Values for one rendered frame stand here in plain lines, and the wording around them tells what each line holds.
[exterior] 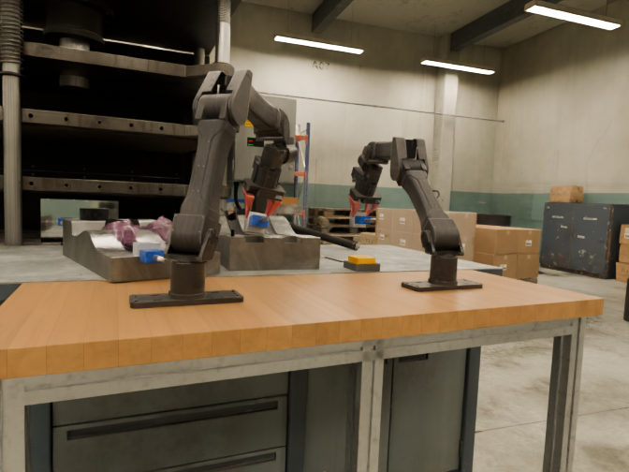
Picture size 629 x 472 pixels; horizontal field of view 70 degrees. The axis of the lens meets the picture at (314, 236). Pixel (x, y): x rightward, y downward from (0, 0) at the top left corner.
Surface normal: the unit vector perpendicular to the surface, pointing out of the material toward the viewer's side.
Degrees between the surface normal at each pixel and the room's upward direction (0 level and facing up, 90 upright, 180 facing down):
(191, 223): 72
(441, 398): 90
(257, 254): 90
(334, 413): 90
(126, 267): 90
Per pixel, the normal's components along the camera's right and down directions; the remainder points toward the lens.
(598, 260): -0.93, 0.00
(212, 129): -0.30, -0.25
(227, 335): 0.41, 0.09
